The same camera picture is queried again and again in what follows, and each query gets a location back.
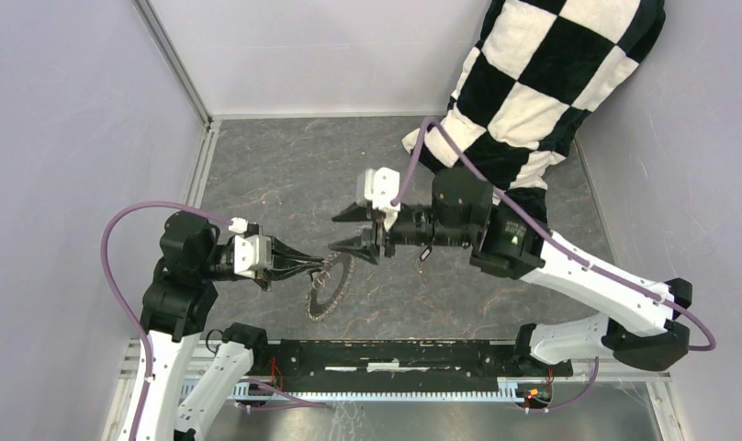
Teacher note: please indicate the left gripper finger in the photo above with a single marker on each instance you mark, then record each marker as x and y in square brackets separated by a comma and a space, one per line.
[287, 270]
[285, 255]

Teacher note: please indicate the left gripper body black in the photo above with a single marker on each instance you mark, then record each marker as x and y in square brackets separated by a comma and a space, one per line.
[221, 262]

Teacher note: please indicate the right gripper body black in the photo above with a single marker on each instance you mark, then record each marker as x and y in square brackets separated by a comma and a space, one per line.
[406, 231]

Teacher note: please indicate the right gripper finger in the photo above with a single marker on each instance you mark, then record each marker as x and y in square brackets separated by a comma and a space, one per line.
[358, 247]
[354, 213]

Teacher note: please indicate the metal disc with key rings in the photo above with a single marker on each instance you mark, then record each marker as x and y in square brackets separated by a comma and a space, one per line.
[320, 304]

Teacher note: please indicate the key with black tag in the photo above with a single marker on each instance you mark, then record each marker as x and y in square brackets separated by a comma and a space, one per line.
[421, 259]
[319, 279]

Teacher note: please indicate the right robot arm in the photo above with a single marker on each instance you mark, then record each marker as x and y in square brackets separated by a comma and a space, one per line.
[635, 321]

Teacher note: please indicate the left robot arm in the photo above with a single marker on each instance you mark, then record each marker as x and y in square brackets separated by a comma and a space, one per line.
[198, 249]

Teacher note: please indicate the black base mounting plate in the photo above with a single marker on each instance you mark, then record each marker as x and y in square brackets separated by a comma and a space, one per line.
[395, 382]

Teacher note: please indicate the black and white checkered pillow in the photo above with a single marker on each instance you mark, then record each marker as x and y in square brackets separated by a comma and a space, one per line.
[537, 71]

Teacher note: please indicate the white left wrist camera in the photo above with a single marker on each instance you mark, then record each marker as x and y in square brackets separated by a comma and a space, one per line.
[251, 250]

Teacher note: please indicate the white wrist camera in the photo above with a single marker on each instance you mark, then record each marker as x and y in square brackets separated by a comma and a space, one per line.
[251, 250]
[376, 189]

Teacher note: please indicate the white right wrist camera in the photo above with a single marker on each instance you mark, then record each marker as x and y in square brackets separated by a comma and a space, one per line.
[376, 189]

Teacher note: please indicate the white slotted cable duct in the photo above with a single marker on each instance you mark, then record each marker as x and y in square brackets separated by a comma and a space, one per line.
[505, 392]

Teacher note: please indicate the aluminium corner post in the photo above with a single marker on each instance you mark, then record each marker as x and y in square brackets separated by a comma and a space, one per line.
[168, 50]

